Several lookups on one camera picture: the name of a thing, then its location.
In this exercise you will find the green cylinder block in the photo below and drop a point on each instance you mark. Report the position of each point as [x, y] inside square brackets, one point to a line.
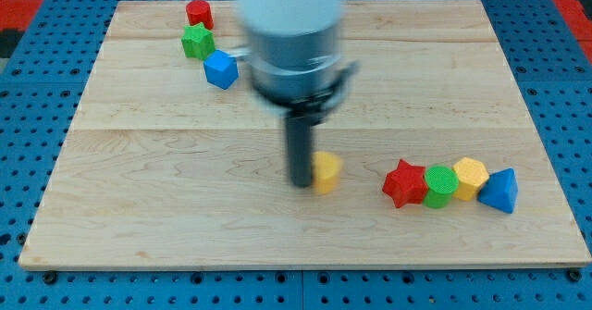
[442, 182]

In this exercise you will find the blue cube block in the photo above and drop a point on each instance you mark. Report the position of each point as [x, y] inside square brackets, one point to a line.
[221, 69]

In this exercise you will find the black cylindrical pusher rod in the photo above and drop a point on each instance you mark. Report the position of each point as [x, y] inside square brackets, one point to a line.
[299, 145]

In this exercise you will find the red cylinder block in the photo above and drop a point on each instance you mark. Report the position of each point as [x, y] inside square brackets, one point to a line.
[199, 11]

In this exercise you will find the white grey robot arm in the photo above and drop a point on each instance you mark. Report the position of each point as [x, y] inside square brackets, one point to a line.
[294, 56]

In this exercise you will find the yellow hexagon block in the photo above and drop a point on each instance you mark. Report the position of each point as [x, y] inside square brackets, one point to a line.
[472, 176]

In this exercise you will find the wooden board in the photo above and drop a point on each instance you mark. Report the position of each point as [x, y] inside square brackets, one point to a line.
[162, 171]

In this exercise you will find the green star block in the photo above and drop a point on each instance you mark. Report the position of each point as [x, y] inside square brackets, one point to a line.
[197, 41]

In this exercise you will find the yellow cylinder block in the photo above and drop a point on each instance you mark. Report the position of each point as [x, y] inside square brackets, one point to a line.
[327, 169]

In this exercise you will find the blue triangle block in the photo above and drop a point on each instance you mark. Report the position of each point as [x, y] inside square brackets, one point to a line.
[500, 191]

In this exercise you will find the red star block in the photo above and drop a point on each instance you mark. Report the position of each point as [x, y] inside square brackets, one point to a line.
[406, 184]

